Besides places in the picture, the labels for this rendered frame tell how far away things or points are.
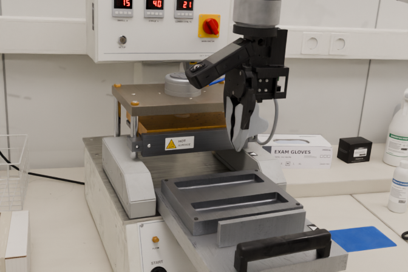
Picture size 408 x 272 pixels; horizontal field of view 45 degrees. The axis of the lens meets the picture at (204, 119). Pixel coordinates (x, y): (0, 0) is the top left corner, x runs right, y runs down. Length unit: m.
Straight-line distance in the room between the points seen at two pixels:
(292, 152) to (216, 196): 0.70
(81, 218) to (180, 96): 0.45
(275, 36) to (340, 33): 0.89
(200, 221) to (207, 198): 0.08
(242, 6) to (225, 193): 0.32
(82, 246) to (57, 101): 0.53
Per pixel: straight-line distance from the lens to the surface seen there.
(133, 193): 0.90
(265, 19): 0.77
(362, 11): 1.77
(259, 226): 0.77
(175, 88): 1.02
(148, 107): 0.95
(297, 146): 1.53
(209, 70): 0.76
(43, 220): 1.30
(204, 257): 0.73
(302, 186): 1.45
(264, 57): 0.80
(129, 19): 1.13
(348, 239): 1.30
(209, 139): 1.00
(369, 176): 1.58
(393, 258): 1.27
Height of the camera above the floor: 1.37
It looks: 17 degrees down
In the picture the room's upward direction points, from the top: 4 degrees clockwise
